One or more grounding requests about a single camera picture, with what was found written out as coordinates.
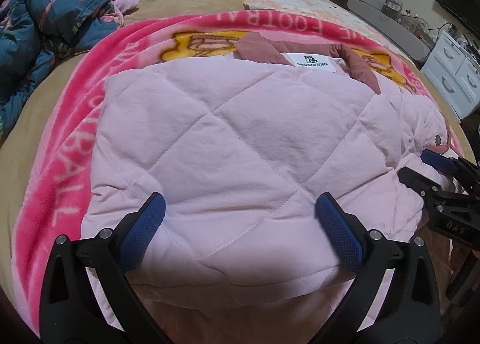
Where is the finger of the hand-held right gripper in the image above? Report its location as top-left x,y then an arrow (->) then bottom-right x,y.
397,166 -> 452,203
420,149 -> 480,195

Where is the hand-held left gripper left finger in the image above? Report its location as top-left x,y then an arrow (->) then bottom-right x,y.
37,192 -> 167,344

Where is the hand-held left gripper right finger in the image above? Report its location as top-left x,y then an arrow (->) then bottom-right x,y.
315,193 -> 441,344

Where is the pink quilted jacket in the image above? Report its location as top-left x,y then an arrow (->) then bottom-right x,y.
80,32 -> 456,344

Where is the black cloth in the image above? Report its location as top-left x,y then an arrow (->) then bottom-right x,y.
459,111 -> 480,165

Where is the white drawer cabinet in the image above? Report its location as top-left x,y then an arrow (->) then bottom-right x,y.
420,31 -> 480,120

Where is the pink printed blanket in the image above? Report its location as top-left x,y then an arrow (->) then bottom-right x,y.
11,10 -> 463,330

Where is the grey curved shelf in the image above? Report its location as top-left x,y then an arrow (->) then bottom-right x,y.
322,0 -> 433,64

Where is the clutter of small shelf items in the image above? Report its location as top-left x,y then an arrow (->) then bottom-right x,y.
332,0 -> 429,34

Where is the pale pink checkered cloth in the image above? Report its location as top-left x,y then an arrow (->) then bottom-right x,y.
230,0 -> 376,26

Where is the blue floral quilt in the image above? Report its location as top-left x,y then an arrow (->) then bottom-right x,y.
0,0 -> 125,135

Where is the light pink garment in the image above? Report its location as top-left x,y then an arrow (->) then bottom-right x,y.
112,0 -> 140,15

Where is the bed with tan sheet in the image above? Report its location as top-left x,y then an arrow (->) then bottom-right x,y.
0,0 -> 466,344

